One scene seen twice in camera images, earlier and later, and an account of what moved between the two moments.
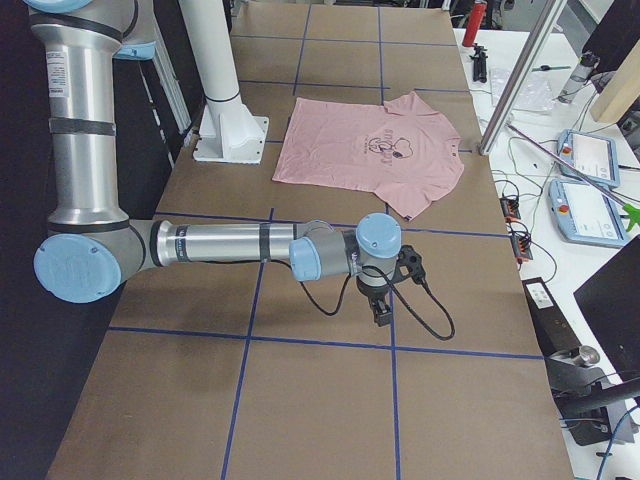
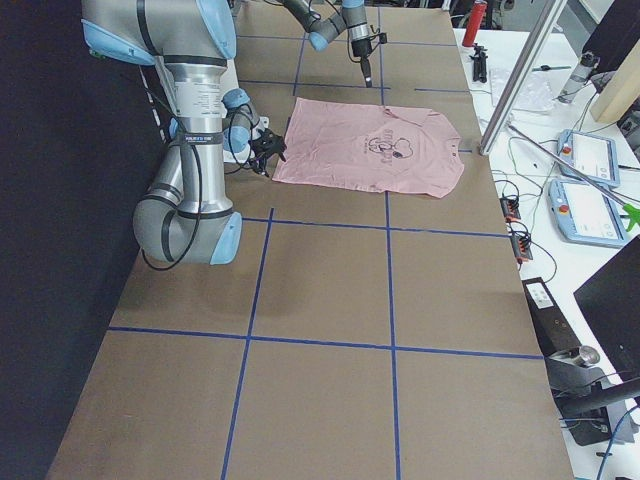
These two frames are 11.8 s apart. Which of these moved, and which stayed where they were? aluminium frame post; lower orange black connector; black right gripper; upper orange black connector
Moved: black right gripper
Stayed: upper orange black connector; lower orange black connector; aluminium frame post
